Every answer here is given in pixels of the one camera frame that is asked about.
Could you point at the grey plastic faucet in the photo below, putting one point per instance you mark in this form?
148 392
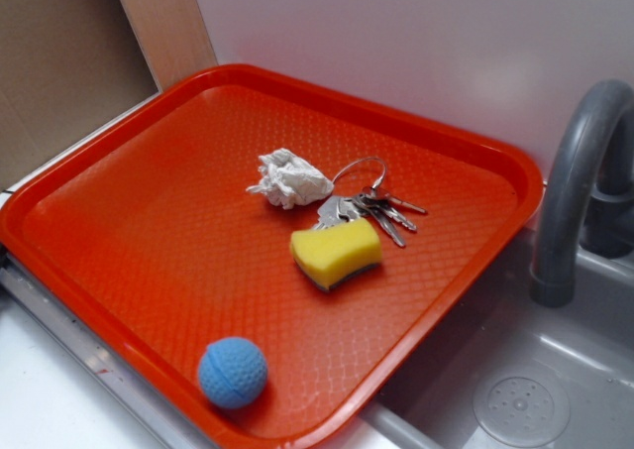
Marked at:
588 202

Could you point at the round sink drain cover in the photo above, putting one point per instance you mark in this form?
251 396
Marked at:
521 407

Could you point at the silver key with long blade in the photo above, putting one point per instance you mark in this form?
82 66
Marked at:
387 226

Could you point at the silver middle key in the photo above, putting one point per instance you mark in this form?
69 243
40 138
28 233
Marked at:
397 216

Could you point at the metal counter edge strip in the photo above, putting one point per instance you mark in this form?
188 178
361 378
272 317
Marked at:
140 399

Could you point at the blue dimpled ball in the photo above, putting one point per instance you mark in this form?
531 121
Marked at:
232 372

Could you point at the crumpled white paper tissue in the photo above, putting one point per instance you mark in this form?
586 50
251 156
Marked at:
288 180

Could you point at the wooden post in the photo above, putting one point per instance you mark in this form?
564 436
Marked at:
173 38

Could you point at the orange plastic tray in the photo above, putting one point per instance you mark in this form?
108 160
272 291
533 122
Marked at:
148 235

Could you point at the grey plastic sink basin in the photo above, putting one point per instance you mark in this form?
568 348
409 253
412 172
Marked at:
587 345

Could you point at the large silver key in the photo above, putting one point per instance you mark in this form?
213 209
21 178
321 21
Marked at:
334 211

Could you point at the brown cardboard panel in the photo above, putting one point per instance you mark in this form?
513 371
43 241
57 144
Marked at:
68 67

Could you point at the yellow sponge with grey pad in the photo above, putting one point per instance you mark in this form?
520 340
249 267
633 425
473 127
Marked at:
333 255

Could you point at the small silver key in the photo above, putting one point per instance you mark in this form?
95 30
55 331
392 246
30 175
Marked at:
398 201

